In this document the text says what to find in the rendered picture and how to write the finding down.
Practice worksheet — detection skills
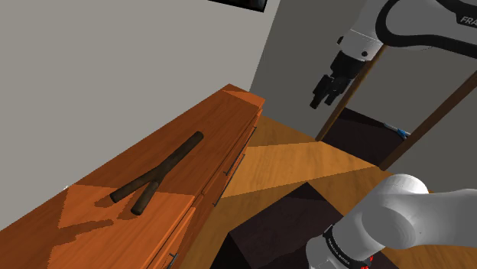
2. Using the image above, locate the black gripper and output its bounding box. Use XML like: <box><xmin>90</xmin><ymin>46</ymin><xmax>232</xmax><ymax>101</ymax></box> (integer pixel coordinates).
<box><xmin>309</xmin><ymin>50</ymin><xmax>368</xmax><ymax>111</ymax></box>

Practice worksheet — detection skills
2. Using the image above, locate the orange wooden chest of drawers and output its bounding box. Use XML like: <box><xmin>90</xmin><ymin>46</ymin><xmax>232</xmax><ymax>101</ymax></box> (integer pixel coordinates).
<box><xmin>0</xmin><ymin>83</ymin><xmax>267</xmax><ymax>269</ymax></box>

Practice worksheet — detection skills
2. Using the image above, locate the dark robot stand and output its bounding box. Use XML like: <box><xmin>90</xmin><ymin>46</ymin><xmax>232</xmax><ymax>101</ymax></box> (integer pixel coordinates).
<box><xmin>209</xmin><ymin>181</ymin><xmax>401</xmax><ymax>269</ymax></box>

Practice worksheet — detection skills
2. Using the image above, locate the dark brown forked stick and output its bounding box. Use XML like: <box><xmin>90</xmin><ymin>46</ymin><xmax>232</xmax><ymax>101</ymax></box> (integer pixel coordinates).
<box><xmin>109</xmin><ymin>130</ymin><xmax>205</xmax><ymax>216</ymax></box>

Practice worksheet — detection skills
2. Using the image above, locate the brown wooden door frame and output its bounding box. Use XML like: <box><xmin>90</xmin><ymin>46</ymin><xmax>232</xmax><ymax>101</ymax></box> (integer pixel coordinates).
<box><xmin>314</xmin><ymin>44</ymin><xmax>477</xmax><ymax>172</ymax></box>

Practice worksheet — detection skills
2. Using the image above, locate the dark framed wall picture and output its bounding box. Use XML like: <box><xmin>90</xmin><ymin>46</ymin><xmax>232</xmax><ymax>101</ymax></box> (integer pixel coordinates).
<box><xmin>207</xmin><ymin>0</ymin><xmax>270</xmax><ymax>14</ymax></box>

